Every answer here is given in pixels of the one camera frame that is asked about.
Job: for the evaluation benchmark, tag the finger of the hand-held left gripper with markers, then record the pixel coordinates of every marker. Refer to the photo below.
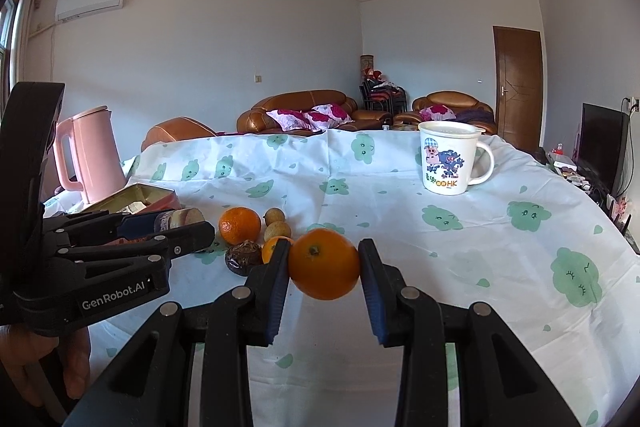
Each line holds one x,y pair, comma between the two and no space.
137,225
185,239

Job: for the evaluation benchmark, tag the short brown leather sofa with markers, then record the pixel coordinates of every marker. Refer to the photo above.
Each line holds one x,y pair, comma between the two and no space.
445,98

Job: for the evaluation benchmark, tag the small labelled jar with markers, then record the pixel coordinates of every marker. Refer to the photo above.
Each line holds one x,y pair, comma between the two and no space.
182,217

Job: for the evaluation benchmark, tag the brown leather armchair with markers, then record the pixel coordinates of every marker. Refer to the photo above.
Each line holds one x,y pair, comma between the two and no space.
175,129

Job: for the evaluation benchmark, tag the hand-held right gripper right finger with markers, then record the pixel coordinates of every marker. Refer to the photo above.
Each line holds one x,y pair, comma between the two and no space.
372,297

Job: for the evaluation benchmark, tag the small brown round fruit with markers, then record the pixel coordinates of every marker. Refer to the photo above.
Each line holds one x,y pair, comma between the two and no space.
274,215
277,231

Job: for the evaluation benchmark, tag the stacked dark chairs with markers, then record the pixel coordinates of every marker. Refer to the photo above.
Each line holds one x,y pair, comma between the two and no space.
382,97

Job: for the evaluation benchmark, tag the window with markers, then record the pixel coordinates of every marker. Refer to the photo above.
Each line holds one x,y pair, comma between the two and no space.
7,42

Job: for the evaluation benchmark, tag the white cartoon mug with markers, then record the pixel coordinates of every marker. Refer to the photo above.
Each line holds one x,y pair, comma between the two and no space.
445,157

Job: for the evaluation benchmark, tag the small orange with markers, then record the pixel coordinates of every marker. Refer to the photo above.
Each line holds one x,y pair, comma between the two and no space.
269,251
240,225

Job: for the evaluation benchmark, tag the rectangular tin box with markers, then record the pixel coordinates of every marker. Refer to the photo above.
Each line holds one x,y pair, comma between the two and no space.
145,195

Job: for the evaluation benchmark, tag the tall patterned floor vase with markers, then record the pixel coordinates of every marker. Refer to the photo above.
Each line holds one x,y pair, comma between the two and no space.
367,64

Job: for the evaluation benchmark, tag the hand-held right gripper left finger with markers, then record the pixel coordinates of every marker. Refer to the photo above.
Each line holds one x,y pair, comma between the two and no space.
277,297

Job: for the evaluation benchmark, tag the white magenta floral pillow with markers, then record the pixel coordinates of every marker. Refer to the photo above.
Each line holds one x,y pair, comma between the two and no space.
439,111
330,114
287,118

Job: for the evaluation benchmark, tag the white green-cloud tablecloth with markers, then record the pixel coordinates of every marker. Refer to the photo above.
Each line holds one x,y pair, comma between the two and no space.
450,257

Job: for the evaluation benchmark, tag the person's left hand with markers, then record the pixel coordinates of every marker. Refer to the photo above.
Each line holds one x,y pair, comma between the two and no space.
75,357

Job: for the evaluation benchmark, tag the black television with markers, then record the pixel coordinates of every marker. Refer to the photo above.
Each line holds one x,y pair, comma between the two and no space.
600,147

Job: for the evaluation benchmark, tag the brown wooden door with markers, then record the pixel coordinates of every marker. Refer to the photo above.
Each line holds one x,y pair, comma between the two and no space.
517,87

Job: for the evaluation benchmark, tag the large orange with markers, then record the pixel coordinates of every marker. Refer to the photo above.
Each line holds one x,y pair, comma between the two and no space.
324,264

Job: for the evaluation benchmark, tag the pink electric kettle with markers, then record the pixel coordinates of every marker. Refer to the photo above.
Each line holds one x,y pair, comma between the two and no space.
95,157

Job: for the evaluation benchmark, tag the wall power socket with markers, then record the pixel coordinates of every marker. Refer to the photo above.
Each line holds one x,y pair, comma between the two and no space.
632,103

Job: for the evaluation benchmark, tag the cluttered television stand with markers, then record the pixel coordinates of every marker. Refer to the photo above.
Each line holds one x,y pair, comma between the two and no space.
595,192

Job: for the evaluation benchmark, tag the white air conditioner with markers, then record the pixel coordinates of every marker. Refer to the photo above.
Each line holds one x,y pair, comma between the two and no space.
90,1

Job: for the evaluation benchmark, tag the purple blanket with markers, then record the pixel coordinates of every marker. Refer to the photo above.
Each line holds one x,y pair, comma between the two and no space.
472,114

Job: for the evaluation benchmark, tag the long brown leather sofa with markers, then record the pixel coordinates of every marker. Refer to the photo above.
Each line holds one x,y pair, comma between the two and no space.
300,102

